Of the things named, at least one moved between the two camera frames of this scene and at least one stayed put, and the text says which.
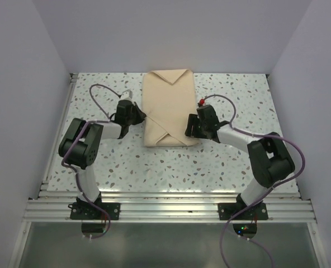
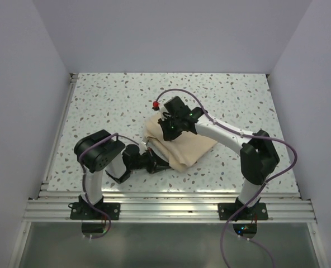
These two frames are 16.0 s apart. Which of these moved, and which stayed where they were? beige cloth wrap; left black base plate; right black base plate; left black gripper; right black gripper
Moved: beige cloth wrap; right black gripper; left black gripper
Stayed: left black base plate; right black base plate
